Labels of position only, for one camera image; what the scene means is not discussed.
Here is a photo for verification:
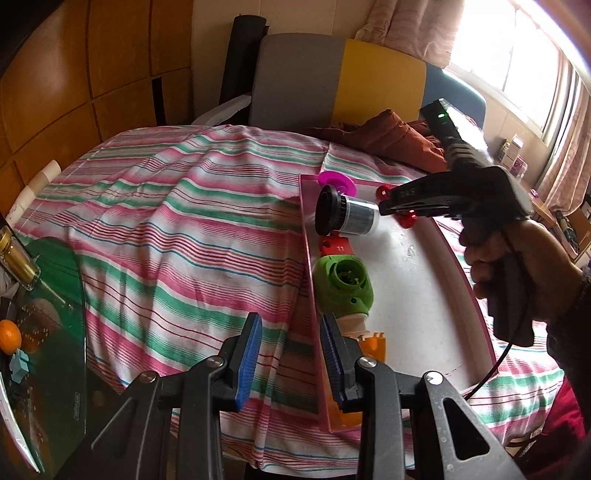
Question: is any black grey cylindrical canister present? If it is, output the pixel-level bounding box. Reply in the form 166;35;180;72
315;185;380;237

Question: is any orange fruit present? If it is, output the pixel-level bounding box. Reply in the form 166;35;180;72
0;320;23;355

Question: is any dark red cloth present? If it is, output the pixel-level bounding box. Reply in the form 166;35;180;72
526;374;591;480

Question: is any black cable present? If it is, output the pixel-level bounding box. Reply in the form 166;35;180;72
462;318;527;402

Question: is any wooden side table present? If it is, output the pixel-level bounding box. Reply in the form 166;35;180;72
496;161;561;227

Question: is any wooden wardrobe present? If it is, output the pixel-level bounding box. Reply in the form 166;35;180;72
0;0;195;217

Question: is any striped bedsheet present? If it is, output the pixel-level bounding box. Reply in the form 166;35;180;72
9;124;568;464

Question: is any magenta plastic spool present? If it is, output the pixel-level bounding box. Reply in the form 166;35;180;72
318;170;357;197

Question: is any red shiny clip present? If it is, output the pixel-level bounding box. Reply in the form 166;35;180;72
376;184;416;229

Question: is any brown quilted blanket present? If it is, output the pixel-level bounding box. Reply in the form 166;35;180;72
302;109;462;174

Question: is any orange plastic toy piece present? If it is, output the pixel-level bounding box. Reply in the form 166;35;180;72
330;331;386;428

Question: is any window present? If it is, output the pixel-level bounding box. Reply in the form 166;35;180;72
450;0;573;144

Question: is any white ribbed plastic piece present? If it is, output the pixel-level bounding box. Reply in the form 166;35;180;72
191;95;252;126

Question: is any small blue box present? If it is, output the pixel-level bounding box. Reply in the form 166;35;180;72
9;351;29;384

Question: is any white carton box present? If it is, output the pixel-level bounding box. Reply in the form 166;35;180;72
499;136;525;169

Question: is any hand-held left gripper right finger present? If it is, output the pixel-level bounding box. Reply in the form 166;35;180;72
320;313;527;480

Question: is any bottle with gold neck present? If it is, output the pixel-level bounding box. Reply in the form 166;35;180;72
0;225;41;291

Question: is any red plastic block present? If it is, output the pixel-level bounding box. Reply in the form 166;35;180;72
320;234;354;257

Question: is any green glass table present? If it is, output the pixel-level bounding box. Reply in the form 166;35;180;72
0;236;88;476

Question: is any pink shallow box tray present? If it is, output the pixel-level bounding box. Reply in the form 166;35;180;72
299;173;502;433

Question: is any grey yellow blue headboard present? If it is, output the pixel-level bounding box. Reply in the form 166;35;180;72
249;33;486;134

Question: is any beige patterned curtain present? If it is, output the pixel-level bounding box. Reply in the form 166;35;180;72
355;0;465;65
538;65;591;208

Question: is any person's right forearm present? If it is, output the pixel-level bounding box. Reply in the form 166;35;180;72
547;268;591;416

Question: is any green plug-in mosquito repeller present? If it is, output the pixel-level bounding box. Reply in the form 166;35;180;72
314;255;374;340

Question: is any black rolled mat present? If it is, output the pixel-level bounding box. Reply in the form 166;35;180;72
219;15;267;104

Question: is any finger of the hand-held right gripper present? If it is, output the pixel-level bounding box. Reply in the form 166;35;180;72
379;178;451;208
383;205;462;220

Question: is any person's right hand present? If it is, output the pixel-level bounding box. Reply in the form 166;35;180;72
462;218;585;333

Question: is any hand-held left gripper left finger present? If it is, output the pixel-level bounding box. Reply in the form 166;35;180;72
90;311;263;480

